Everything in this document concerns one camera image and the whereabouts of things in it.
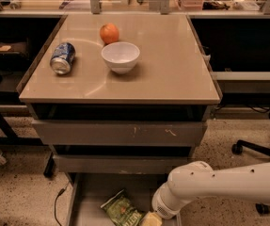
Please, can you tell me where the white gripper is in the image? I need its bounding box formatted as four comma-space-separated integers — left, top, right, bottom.
139, 183, 184, 226

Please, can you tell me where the green jalapeno chip bag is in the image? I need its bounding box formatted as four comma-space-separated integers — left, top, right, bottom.
101, 189, 145, 226

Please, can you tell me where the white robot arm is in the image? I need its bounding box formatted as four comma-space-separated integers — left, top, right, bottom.
140, 161, 270, 226

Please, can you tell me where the open bottom grey drawer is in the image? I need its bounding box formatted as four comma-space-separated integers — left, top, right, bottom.
65, 172, 183, 226

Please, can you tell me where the middle grey drawer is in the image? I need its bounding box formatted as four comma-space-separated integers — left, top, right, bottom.
54, 155, 188, 174

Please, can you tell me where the top grey drawer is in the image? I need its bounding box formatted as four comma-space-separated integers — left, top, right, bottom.
32, 120, 207, 147

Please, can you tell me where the grey drawer cabinet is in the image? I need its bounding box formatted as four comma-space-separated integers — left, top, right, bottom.
20, 13, 220, 226

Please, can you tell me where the black office chair base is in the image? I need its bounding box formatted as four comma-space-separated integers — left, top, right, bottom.
230, 97, 270, 216

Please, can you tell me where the white ceramic bowl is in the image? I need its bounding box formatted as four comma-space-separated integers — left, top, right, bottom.
101, 41, 140, 74

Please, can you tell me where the blue soda can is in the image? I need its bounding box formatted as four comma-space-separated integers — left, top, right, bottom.
50, 42, 75, 75

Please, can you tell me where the orange fruit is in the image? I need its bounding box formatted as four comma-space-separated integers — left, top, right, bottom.
100, 23, 119, 44

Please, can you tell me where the dark box with label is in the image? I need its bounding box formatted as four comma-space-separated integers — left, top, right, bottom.
0, 41, 29, 58

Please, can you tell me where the black cable on floor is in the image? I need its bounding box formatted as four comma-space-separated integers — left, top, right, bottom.
53, 182, 71, 226

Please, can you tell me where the black table leg frame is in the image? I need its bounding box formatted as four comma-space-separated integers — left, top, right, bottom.
0, 92, 57, 179

